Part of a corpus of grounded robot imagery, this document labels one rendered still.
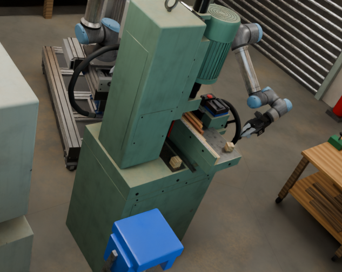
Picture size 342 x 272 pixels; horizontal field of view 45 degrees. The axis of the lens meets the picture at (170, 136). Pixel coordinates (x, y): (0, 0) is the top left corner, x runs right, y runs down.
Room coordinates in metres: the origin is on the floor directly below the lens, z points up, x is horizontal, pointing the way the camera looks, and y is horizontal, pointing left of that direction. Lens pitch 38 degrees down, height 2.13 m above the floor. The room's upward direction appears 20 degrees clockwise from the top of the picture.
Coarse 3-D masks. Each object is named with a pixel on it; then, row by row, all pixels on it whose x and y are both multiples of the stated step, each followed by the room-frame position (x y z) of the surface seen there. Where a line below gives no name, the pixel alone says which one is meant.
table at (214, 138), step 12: (180, 132) 1.64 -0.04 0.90; (204, 132) 1.71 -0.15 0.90; (216, 132) 1.75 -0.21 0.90; (180, 144) 1.62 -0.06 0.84; (216, 144) 1.65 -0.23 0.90; (192, 156) 1.56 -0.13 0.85; (228, 156) 1.59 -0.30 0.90; (240, 156) 1.63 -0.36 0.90; (204, 168) 1.50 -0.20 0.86; (216, 168) 1.51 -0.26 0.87
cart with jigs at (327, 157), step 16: (320, 144) 2.60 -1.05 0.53; (336, 144) 2.63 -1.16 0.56; (304, 160) 2.41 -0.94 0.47; (320, 160) 2.40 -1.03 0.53; (336, 160) 2.47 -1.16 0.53; (320, 176) 2.70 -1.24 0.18; (336, 176) 2.28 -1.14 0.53; (288, 192) 2.43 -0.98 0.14; (304, 192) 2.44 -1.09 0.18; (320, 192) 2.50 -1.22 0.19; (336, 192) 2.58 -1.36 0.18; (320, 208) 2.31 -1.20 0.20; (336, 208) 2.39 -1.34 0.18; (336, 224) 2.20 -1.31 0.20; (336, 256) 2.04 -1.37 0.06
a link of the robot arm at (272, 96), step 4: (264, 88) 2.21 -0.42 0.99; (268, 88) 2.21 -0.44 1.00; (264, 92) 2.16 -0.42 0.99; (268, 92) 2.17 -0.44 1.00; (272, 92) 2.19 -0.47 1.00; (268, 96) 2.14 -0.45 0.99; (272, 96) 2.16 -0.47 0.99; (276, 96) 2.17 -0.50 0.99; (272, 100) 2.15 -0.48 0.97; (272, 104) 2.16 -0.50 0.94
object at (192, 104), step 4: (196, 96) 1.73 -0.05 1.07; (188, 100) 1.67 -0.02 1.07; (192, 100) 1.69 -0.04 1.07; (196, 100) 1.70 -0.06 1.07; (200, 100) 1.73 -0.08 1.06; (188, 104) 1.67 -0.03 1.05; (192, 104) 1.69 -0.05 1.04; (196, 104) 1.71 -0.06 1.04; (188, 108) 1.68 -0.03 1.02; (192, 108) 1.70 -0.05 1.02; (196, 108) 1.72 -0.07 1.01
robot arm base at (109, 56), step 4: (96, 44) 2.19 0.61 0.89; (100, 44) 2.17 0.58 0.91; (96, 48) 2.17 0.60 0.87; (108, 52) 2.16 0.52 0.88; (112, 52) 2.19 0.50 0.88; (116, 52) 2.22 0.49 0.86; (100, 56) 2.15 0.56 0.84; (104, 56) 2.15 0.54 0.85; (108, 56) 2.16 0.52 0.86; (112, 56) 2.18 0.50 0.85; (116, 56) 2.22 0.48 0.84; (100, 60) 2.14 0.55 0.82; (104, 60) 2.15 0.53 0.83; (108, 60) 2.16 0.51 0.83; (112, 60) 2.18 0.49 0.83
